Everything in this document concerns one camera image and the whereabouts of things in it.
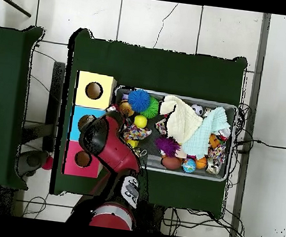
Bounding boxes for brown toy football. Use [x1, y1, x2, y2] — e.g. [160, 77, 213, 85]
[160, 154, 183, 172]

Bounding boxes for dark green table cloth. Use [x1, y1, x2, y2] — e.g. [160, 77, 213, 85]
[49, 26, 250, 217]

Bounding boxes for wooden box with three holes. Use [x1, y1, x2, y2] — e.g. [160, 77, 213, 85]
[61, 69, 118, 180]

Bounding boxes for blue spiky ball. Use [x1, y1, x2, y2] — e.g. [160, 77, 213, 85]
[126, 87, 152, 115]

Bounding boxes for green cloth side table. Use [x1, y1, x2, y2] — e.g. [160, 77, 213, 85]
[0, 22, 48, 192]

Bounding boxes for toy burger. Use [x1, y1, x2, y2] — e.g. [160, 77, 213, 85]
[118, 100, 136, 118]

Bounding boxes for cream waffle cloth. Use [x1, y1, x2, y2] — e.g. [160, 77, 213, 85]
[155, 94, 207, 147]

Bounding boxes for yellow ball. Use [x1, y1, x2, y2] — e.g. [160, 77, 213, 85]
[133, 114, 149, 129]

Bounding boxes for clear mesh bin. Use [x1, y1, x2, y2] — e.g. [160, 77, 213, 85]
[104, 84, 240, 183]

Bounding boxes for purple spiky ball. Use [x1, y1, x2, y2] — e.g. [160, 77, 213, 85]
[153, 135, 182, 159]

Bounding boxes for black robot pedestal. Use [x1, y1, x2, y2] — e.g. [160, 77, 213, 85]
[131, 201, 166, 235]

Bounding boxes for small colourful rope toy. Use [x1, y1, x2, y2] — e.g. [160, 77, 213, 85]
[121, 113, 170, 146]

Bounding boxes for small red ball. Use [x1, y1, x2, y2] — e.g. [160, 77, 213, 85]
[40, 155, 54, 171]

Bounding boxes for globe print ball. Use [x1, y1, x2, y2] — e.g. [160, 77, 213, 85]
[180, 157, 197, 174]

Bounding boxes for small green spiky ball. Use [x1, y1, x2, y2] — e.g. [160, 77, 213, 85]
[139, 95, 161, 120]

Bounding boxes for black power cable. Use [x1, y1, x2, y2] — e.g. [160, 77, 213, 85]
[235, 136, 286, 159]

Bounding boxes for mint waffle cloth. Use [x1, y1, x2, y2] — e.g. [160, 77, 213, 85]
[179, 102, 234, 163]

